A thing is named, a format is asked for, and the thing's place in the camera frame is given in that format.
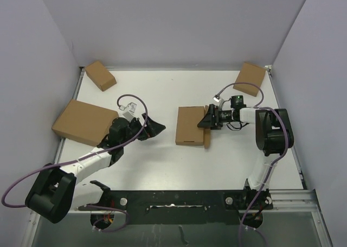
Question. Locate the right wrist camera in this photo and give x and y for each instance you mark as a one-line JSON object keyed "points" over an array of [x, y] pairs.
{"points": [[218, 100]]}

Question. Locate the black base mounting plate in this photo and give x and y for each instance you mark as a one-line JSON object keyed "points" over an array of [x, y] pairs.
{"points": [[189, 207]]}

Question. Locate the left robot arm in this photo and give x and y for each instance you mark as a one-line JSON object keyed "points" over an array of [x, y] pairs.
{"points": [[58, 189]]}

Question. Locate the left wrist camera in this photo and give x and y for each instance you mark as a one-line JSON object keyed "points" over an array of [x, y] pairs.
{"points": [[128, 111]]}

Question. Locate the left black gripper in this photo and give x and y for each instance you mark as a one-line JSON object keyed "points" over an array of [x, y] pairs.
{"points": [[151, 129]]}

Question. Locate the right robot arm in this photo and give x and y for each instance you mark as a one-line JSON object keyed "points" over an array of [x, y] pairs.
{"points": [[273, 137]]}

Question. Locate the large folded cardboard box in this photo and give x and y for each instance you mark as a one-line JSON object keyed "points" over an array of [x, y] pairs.
{"points": [[84, 123]]}

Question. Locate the small folded cardboard box left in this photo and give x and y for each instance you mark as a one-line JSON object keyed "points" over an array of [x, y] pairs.
{"points": [[100, 75]]}

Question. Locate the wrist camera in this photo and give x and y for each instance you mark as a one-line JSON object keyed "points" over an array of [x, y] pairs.
{"points": [[218, 100], [128, 111]]}

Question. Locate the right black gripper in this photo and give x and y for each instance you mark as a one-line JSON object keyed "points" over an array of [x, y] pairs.
{"points": [[210, 121]]}

